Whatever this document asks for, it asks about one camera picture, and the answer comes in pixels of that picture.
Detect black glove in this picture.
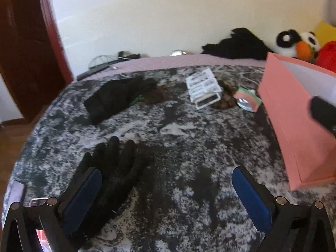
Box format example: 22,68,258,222
69,136,151,246
84,76,157,125

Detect pink cardboard box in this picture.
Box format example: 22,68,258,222
257,53,335,190

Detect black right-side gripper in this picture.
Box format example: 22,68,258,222
309,96,336,136

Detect black and white blanket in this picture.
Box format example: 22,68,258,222
9,67,335,251

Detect brown hair clump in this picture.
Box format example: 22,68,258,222
211,80,236,110

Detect black phone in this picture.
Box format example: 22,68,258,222
76,64,109,81

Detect dark red wooden door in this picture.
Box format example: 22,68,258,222
1,0,73,125

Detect white barcode packaging card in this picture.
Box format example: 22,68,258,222
186,68,223,110

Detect red cushion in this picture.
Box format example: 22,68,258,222
315,41,335,69

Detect panda plush toy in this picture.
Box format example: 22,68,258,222
274,29,321,62

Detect black clothing pile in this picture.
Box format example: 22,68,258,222
202,28,273,60

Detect pink quilted bedsheet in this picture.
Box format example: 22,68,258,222
76,54,266,81

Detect yellow pillow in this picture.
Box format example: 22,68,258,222
313,21,336,47

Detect small white charger plug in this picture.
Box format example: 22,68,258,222
170,50,188,56

